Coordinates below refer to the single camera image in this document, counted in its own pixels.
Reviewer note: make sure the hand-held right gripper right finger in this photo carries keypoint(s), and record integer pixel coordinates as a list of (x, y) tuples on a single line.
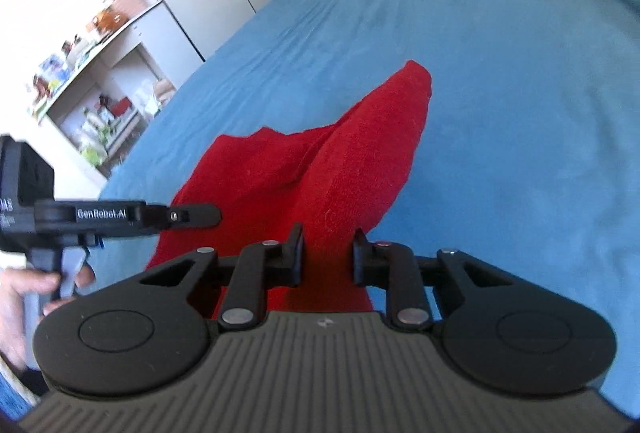
[(359, 263)]

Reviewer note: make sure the red box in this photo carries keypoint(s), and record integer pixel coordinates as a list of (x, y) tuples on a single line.
[(121, 106)]

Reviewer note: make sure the green plastic bag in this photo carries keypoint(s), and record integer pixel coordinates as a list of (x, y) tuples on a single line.
[(94, 150)]

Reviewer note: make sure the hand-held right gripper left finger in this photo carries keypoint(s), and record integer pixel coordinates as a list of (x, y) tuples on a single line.
[(298, 258)]

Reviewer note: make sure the bed with blue sheet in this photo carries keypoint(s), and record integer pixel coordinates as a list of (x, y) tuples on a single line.
[(500, 113)]

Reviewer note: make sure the red knit sweater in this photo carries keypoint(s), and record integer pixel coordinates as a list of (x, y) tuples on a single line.
[(350, 163)]

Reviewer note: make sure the pink box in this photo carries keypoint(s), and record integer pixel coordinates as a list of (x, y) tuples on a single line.
[(131, 4)]

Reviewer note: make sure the white plastic bag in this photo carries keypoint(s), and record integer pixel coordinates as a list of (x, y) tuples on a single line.
[(164, 92)]

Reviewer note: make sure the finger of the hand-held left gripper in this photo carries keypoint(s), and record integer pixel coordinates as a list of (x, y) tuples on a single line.
[(195, 215)]

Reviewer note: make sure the person's left hand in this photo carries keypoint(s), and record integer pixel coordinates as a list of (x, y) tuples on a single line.
[(20, 293)]

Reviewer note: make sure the white shelf unit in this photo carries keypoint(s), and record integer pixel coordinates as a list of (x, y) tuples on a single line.
[(145, 33)]

